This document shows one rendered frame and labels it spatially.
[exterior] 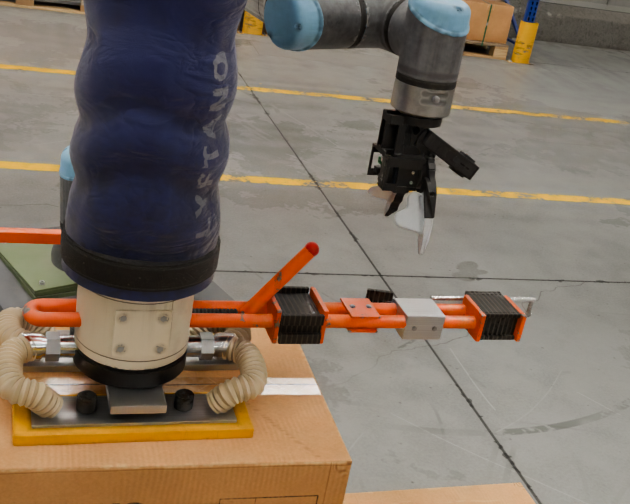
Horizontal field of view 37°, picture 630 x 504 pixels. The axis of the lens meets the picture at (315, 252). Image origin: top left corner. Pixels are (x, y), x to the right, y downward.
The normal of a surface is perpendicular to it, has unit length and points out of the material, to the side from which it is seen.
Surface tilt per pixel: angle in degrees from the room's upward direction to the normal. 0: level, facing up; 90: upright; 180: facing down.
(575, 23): 90
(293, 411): 0
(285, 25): 93
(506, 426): 0
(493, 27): 91
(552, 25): 90
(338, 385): 0
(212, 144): 69
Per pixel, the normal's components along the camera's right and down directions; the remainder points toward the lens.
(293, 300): 0.17, -0.90
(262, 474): 0.25, 0.43
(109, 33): -0.52, 0.04
